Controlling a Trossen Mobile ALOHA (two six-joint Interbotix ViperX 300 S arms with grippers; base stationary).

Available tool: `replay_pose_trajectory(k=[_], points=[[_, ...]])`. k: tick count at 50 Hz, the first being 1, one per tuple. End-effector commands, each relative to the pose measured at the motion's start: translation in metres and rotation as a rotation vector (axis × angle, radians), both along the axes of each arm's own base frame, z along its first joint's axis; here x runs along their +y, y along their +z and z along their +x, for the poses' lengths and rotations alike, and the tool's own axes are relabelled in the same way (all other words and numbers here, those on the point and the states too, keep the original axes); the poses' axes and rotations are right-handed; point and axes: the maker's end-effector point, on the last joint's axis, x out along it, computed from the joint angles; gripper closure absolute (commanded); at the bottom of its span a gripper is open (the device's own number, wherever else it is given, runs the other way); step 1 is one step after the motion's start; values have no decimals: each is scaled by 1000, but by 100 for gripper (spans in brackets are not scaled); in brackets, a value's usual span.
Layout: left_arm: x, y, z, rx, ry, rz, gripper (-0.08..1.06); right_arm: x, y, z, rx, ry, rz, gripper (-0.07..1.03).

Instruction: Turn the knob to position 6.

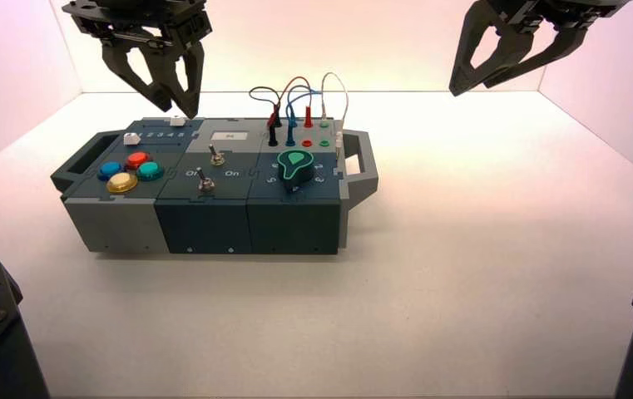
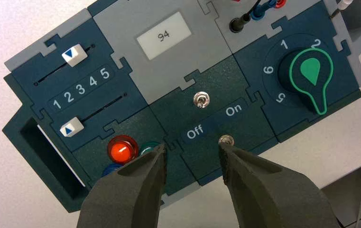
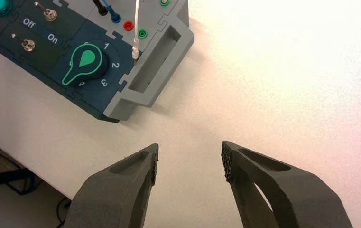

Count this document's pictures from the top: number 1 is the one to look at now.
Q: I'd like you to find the black banana plug cable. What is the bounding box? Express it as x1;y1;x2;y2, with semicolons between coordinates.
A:
249;86;284;148

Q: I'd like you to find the black knob with green teardrop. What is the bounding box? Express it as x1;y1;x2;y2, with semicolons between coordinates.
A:
276;150;318;193

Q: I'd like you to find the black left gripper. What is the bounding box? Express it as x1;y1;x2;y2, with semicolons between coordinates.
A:
62;0;213;120

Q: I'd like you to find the blue round push button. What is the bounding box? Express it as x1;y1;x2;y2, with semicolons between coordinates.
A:
96;160;126;182

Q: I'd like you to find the red round push button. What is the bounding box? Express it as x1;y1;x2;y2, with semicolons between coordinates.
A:
124;151;154;170

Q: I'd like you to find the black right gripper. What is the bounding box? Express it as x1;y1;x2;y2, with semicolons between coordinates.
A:
448;0;632;98

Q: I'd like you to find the blue banana plug cable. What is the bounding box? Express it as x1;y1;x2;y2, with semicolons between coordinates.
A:
284;85;320;148

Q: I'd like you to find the grey and teal task board box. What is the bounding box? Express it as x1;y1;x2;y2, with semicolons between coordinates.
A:
50;116;379;257

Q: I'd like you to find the red banana plug cable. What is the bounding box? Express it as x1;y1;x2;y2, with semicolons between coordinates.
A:
269;76;315;129

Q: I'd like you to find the yellow round push button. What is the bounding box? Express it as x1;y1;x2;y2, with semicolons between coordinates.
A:
106;171;139;195

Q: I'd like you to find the teal round push button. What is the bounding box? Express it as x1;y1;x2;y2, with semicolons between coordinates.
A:
136;160;165;182

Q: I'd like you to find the white banana plug cable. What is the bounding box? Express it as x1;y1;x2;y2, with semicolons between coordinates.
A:
320;71;350;162

